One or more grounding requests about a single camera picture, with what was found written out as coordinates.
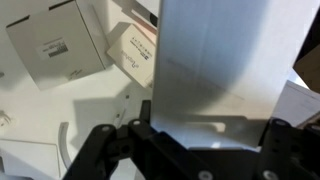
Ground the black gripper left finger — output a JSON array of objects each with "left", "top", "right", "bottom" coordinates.
[{"left": 63, "top": 100, "right": 214, "bottom": 180}]

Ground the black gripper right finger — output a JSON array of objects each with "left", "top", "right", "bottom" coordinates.
[{"left": 254, "top": 118, "right": 320, "bottom": 180}]

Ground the small white box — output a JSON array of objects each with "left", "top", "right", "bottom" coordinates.
[{"left": 151, "top": 0, "right": 320, "bottom": 149}]

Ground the square white box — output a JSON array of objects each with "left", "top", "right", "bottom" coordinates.
[{"left": 6, "top": 0, "right": 107, "bottom": 90}]

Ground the long white carton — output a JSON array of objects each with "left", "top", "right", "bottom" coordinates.
[{"left": 107, "top": 24, "right": 156, "bottom": 89}]

